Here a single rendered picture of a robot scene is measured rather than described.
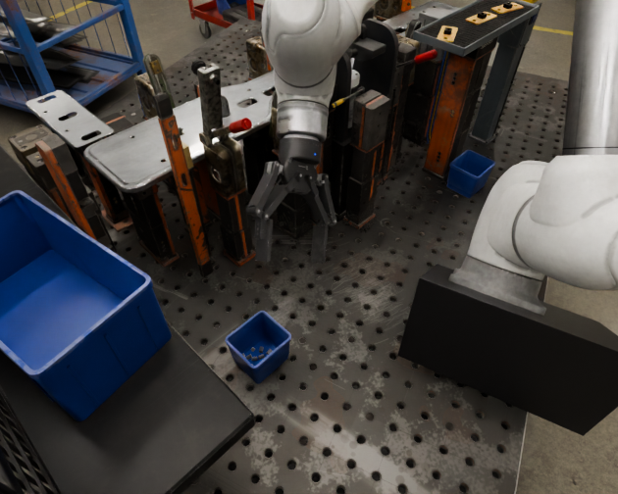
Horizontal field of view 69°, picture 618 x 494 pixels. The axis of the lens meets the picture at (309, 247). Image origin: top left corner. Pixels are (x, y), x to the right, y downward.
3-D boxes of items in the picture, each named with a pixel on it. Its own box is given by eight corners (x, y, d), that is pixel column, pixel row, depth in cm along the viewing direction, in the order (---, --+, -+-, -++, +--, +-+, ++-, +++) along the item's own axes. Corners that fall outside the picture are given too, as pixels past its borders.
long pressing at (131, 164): (425, -1, 170) (426, -5, 169) (479, 16, 160) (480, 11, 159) (77, 153, 104) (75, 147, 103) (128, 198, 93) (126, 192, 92)
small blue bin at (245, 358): (265, 330, 105) (262, 308, 98) (294, 357, 100) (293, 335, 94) (228, 361, 100) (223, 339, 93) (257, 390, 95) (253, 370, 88)
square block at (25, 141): (97, 236, 126) (41, 122, 99) (112, 251, 122) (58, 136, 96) (70, 251, 122) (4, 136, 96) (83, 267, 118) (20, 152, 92)
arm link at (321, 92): (276, 115, 85) (266, 90, 72) (282, 32, 85) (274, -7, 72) (333, 118, 85) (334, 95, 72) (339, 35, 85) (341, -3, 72)
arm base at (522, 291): (532, 300, 104) (541, 277, 103) (544, 316, 83) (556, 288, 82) (454, 271, 110) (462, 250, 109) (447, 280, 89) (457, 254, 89)
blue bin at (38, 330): (53, 246, 78) (18, 187, 68) (177, 334, 66) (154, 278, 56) (-44, 311, 69) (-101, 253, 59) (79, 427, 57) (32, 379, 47)
